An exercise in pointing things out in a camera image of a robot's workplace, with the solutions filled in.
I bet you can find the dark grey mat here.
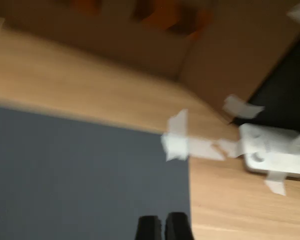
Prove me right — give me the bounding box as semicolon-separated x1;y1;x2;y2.
0;104;192;240

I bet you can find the brown cardboard box with orange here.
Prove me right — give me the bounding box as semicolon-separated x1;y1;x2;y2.
0;0;300;125

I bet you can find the white tape on mat corner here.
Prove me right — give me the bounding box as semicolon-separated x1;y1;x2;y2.
160;108;227;163

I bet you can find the white tape strip on bracket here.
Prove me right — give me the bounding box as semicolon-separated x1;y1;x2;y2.
217;138;244;159
263;171;288;196
222;94;266;120

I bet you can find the small white bracket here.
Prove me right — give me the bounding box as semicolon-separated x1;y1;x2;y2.
239;123;300;181

